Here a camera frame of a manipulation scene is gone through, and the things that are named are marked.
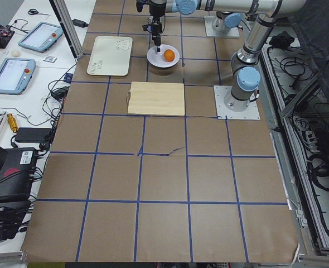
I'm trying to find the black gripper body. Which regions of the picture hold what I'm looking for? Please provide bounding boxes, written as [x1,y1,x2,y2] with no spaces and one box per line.
[142,1,166,42]

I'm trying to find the white round plate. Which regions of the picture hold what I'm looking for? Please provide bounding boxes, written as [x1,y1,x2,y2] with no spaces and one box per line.
[147,44,180,68]

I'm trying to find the orange fruit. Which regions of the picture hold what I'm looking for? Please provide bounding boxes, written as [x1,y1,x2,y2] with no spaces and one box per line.
[163,49,176,62]

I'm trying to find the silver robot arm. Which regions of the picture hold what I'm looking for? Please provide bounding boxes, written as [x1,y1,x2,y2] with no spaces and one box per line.
[164,0,306,112]
[136,1,241,52]

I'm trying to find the cream bear tray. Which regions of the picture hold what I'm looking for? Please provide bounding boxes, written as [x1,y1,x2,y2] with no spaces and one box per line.
[86,36,133,76]

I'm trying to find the wooden cutting board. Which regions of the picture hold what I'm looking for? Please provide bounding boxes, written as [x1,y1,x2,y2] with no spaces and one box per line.
[127,82,185,116]

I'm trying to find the black power adapter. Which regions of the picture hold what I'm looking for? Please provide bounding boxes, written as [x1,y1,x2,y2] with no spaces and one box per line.
[72,19,89,28]

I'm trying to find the small printed card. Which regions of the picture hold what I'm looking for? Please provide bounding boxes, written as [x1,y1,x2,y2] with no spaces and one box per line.
[44,56,57,63]

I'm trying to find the far teach pendant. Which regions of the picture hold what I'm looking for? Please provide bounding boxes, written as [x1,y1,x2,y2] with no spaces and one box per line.
[18,22,64,52]

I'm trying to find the teach pendant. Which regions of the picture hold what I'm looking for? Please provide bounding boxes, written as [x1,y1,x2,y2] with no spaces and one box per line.
[18,22,64,52]
[0,58,36,95]

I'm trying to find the black scissors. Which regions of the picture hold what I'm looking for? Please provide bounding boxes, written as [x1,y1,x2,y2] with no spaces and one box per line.
[27,8,39,16]

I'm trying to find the small white ball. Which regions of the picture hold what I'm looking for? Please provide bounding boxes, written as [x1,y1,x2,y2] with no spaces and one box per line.
[11,50,20,58]

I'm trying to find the near teach pendant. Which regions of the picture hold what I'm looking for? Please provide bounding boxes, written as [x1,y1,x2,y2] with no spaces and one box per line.
[0,58,36,95]

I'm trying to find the brown paper table cover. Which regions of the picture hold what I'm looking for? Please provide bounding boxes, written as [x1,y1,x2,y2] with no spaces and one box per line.
[22,1,298,264]

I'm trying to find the black power brick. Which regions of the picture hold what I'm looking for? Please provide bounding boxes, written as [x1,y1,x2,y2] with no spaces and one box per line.
[14,127,51,143]

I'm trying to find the gold cylindrical tool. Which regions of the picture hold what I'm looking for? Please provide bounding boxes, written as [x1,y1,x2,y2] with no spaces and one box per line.
[7,113,18,133]

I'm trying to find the black electronics box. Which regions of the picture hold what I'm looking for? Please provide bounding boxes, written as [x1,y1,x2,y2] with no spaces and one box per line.
[0,147,38,203]

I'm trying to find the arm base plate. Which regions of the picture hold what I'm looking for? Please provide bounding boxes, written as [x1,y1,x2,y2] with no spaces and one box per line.
[214,85,260,120]
[204,16,240,39]

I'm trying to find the aluminium frame post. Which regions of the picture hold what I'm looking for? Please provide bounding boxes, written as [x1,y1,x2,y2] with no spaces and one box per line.
[49,0,84,59]

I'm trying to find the black cable bundle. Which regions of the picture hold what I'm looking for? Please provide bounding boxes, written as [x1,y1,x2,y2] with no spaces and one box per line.
[306,150,329,193]

